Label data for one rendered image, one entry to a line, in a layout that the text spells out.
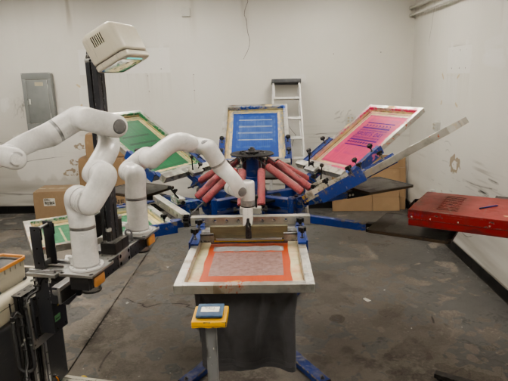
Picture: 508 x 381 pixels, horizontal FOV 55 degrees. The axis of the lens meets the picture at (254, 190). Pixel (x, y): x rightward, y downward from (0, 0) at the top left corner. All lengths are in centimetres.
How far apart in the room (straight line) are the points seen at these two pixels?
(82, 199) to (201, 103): 498
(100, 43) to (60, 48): 521
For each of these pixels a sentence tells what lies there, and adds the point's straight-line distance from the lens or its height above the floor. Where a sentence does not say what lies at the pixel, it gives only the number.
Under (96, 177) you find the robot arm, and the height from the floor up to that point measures 149.
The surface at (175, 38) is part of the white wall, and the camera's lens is 672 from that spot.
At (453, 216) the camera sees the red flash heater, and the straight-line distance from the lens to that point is 273.
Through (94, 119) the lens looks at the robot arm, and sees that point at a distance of 179.
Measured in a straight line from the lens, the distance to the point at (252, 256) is 245.
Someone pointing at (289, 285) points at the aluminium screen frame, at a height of 99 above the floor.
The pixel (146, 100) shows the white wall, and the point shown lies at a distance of 680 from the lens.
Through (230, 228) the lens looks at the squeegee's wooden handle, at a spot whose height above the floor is 105.
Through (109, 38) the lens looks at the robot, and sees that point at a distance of 191.
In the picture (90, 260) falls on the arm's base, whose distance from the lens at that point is 194.
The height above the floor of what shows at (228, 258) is 96.
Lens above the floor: 183
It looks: 13 degrees down
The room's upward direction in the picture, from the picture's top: 1 degrees counter-clockwise
